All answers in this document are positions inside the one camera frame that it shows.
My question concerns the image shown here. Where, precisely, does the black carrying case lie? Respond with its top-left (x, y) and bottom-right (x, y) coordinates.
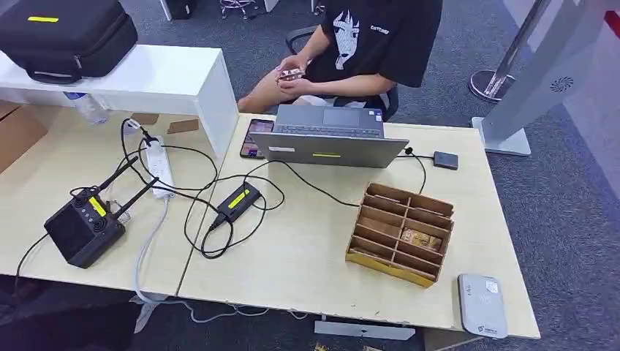
top-left (0, 0), bottom-right (139, 86)

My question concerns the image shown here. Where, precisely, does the black hub cable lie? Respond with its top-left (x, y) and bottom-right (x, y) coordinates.
top-left (396, 146), bottom-right (435, 195)

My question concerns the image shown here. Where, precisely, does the white power strip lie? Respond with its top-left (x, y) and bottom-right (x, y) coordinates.
top-left (144, 137), bottom-right (175, 200)

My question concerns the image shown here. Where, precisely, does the white desk shelf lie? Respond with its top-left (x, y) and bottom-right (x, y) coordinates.
top-left (0, 44), bottom-right (240, 161)

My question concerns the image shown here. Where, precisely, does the wooden card box with dividers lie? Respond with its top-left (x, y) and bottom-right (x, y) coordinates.
top-left (344, 181), bottom-right (455, 290)

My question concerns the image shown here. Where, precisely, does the thick black power cord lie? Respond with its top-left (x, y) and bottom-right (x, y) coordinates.
top-left (119, 118), bottom-right (235, 260)

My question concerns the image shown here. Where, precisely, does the black router with antennas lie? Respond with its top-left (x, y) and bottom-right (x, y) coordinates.
top-left (43, 156), bottom-right (160, 270)

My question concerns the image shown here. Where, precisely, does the small black hub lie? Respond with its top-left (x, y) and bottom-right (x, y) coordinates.
top-left (432, 151), bottom-right (460, 171)

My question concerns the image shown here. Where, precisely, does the white kiosk stand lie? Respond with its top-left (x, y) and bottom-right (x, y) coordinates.
top-left (470, 0), bottom-right (620, 157)

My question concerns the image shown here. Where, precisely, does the grey laptop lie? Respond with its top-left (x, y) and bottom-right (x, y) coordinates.
top-left (249, 104), bottom-right (411, 170)

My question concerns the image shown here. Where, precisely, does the yellow printed card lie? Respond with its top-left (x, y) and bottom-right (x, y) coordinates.
top-left (400, 227), bottom-right (443, 252)

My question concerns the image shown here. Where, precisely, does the clear plastic water bottle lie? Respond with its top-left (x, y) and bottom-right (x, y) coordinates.
top-left (61, 91), bottom-right (110, 126)

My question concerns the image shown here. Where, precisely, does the person's left hand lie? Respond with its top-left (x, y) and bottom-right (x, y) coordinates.
top-left (276, 77), bottom-right (317, 97)

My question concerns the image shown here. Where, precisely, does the black smartphone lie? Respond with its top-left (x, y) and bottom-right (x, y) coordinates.
top-left (239, 118), bottom-right (275, 160)

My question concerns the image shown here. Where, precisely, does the chrome stanchion post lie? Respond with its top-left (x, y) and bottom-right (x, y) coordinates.
top-left (467, 0), bottom-right (551, 104)

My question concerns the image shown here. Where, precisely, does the grey metal desk bar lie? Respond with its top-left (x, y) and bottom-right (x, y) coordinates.
top-left (313, 320), bottom-right (417, 341)

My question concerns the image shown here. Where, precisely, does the chrome stool base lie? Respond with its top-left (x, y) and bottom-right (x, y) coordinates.
top-left (218, 0), bottom-right (258, 21)

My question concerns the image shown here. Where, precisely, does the brown cardboard box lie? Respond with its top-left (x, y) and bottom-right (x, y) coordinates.
top-left (0, 100), bottom-right (48, 174)

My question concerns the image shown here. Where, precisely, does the person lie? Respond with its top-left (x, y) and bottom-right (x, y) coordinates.
top-left (236, 0), bottom-right (444, 122)

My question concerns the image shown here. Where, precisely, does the thin black laptop cable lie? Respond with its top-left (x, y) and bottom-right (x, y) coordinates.
top-left (242, 160), bottom-right (360, 212)

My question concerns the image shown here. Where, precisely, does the white power strip cable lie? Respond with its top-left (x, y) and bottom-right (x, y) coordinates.
top-left (133, 197), bottom-right (309, 325)

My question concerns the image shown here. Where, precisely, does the flat grey card reader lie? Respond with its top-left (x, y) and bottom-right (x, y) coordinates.
top-left (457, 273), bottom-right (509, 340)

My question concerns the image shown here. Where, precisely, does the black power adapter yellow label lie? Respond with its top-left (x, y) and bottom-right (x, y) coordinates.
top-left (209, 181), bottom-right (263, 230)

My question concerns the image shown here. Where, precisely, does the clear plastic wrapper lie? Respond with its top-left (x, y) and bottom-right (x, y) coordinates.
top-left (104, 197), bottom-right (132, 226)

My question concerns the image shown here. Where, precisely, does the black router cable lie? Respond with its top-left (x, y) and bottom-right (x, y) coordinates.
top-left (14, 233), bottom-right (50, 290)

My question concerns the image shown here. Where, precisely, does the person's right hand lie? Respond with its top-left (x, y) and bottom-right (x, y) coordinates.
top-left (276, 53), bottom-right (311, 75)

